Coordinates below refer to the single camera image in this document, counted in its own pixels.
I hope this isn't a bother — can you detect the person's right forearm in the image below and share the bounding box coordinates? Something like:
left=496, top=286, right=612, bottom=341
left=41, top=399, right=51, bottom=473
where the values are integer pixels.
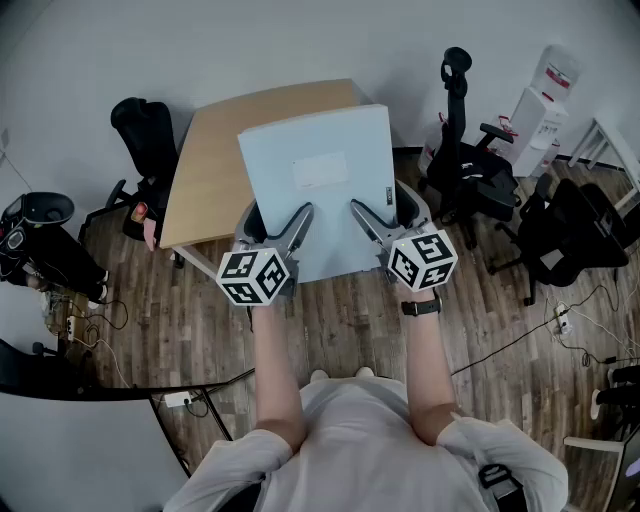
left=399, top=288, right=462, bottom=447

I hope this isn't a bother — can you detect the black office chair tall headrest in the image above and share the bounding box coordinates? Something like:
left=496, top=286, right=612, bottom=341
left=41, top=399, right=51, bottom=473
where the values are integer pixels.
left=417, top=46, right=524, bottom=251

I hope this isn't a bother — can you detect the pink and red item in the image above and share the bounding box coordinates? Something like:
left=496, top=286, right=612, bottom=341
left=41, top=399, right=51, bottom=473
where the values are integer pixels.
left=130, top=200, right=159, bottom=252

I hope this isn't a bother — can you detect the black mesh office chair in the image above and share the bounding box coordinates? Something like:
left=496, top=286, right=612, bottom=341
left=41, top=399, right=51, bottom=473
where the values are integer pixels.
left=78, top=96, right=182, bottom=252

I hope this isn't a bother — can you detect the dark monitor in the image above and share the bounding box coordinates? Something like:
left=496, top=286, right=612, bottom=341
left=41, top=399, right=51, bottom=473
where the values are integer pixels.
left=618, top=424, right=640, bottom=512

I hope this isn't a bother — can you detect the person's left forearm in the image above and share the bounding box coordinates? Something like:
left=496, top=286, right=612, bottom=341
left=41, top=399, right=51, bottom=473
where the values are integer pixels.
left=251, top=298, right=309, bottom=454

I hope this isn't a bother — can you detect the white frame bench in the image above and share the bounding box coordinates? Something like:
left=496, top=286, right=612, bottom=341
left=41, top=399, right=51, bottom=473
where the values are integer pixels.
left=567, top=117, right=640, bottom=212

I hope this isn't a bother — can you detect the black wristwatch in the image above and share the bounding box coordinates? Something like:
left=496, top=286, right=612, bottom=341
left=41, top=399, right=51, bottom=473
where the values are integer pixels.
left=400, top=294, right=444, bottom=318

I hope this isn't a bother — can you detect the pale blue item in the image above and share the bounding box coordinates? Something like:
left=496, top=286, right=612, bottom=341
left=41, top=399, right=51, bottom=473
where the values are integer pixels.
left=237, top=103, right=399, bottom=285

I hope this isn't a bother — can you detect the looped black cable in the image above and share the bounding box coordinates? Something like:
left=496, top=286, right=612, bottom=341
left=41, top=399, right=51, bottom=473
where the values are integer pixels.
left=82, top=298, right=130, bottom=351

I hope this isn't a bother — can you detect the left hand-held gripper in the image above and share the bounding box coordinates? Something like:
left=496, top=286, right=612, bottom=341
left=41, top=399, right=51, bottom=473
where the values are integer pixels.
left=215, top=198, right=316, bottom=307

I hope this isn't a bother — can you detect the clear water bottle red label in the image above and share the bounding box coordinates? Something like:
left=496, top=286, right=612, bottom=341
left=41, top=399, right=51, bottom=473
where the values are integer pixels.
left=531, top=43, right=584, bottom=102

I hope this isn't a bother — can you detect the black office chair wide seat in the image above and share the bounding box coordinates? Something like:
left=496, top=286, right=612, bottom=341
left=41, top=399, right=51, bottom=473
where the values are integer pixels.
left=487, top=172, right=632, bottom=307

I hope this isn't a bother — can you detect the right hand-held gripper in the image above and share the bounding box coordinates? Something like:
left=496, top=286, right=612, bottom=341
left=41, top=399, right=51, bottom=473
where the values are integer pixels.
left=349, top=179, right=459, bottom=293

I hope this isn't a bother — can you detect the white water dispenser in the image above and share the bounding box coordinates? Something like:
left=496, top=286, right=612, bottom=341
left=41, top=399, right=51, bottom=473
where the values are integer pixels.
left=509, top=86, right=571, bottom=179

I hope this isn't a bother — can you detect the black chair with gear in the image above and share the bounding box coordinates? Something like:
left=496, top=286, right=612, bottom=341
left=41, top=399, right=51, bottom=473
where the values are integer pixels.
left=0, top=191, right=110, bottom=309

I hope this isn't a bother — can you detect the person's white shirt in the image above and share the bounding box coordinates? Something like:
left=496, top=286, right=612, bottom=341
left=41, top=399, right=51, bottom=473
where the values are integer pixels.
left=162, top=374, right=571, bottom=512

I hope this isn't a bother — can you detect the white desk black edge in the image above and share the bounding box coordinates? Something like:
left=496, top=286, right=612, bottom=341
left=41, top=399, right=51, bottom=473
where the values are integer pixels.
left=0, top=368, right=257, bottom=512

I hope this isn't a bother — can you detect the white cable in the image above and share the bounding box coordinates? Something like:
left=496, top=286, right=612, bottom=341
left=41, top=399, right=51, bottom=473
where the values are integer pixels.
left=548, top=292, right=640, bottom=369

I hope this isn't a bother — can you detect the long black cable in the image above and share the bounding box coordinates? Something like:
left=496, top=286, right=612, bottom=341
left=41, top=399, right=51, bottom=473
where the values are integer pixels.
left=449, top=283, right=607, bottom=377

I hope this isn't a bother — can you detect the black strap buckle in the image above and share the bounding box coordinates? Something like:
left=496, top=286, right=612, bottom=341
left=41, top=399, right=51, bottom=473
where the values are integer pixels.
left=477, top=462, right=527, bottom=512

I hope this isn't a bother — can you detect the wooden table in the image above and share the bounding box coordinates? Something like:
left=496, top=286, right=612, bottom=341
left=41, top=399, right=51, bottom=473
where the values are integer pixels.
left=158, top=78, right=377, bottom=282

